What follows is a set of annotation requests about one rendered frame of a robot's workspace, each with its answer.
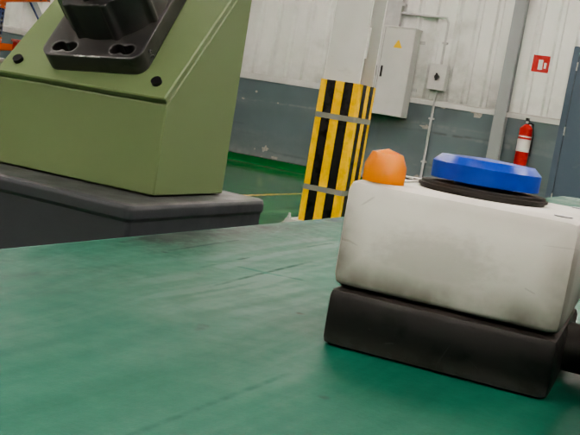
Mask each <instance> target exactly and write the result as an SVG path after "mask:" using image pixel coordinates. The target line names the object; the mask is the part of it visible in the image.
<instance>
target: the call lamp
mask: <svg viewBox="0 0 580 435"><path fill-rule="evenodd" d="M406 173H407V166H406V163H405V159H404V155H402V154H399V153H396V152H394V151H393V150H391V149H389V148H388V149H379V150H373V151H372V152H371V154H370V155H369V157H368V159H367V160H366V161H365V163H364V169H363V174H362V179H363V180H368V181H372V182H376V183H382V184H387V185H393V186H404V183H405V178H406Z"/></svg>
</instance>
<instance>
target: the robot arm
mask: <svg viewBox="0 0 580 435"><path fill-rule="evenodd" d="M58 2H59V5H60V7H61V9H62V11H63V13H64V16H63V18H62V19H61V21H60V23H59V24H58V26H57V27H56V29H55V30H54V32H53V33H52V34H51V36H50V37H49V39H48V40H47V42H46V44H45V45H44V48H43V51H44V53H45V55H46V56H47V59H48V61H49V62H50V64H51V66H52V68H54V69H57V70H69V71H82V72H95V73H121V74H139V73H143V72H145V71H146V70H148V68H149V67H150V65H151V63H152V62H153V60H154V57H155V56H156V55H157V53H158V51H159V49H160V47H161V45H162V43H163V41H164V40H165V38H166V37H167V34H168V32H169V30H170V29H171V27H172V26H173V23H174V22H175V20H176V18H177V16H178V14H179V13H180V11H181V9H182V7H183V5H184V4H185V2H186V0H58Z"/></svg>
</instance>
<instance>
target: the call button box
mask: <svg viewBox="0 0 580 435"><path fill-rule="evenodd" d="M545 200H546V199H545V198H543V197H540V196H536V195H533V194H529V193H525V192H513V193H507V192H495V191H490V190H484V189H479V188H474V187H470V186H463V185H459V184H456V183H454V180H447V179H441V178H434V177H422V178H418V177H412V176H406V178H405V183H404V186H393V185H387V184H382V183H376V182H372V181H368V180H356V181H354V182H353V183H352V185H351V186H350V189H349V194H348V199H347V205H346V210H345V214H344V224H343V229H342V235H341V239H340V244H339V250H338V255H337V264H336V269H335V276H336V281H337V282H339V283H340V284H342V286H339V287H335V288H333V290H332V291H331V294H330V299H329V305H328V310H327V314H326V320H325V329H324V340H325V341H326V342H327V343H328V344H332V345H336V346H338V347H342V348H345V349H349V350H355V351H358V352H362V353H365V354H369V355H372V356H378V357H381V358H385V359H388V360H392V361H396V362H398V363H405V364H408V365H412V366H415V367H418V368H422V369H428V370H431V371H435V372H438V373H441V374H445V375H451V376H455V377H458V378H461V379H465V380H468V381H474V382H478V383H481V384H484V385H488V386H491V387H495V388H500V389H504V390H507V391H511V392H515V393H518V394H524V395H527V396H531V397H534V398H538V399H542V398H546V396H547V395H548V394H549V393H550V391H551V389H552V386H553V384H554V382H555V381H556V379H557V377H558V374H559V372H560V370H563V371H567V372H571V373H574V374H578V375H580V324H578V323H576V321H577V309H576V308H574V307H575V306H576V304H577V302H578V301H579V300H580V207H575V206H572V207H570V206H566V205H557V204H553V203H548V201H545Z"/></svg>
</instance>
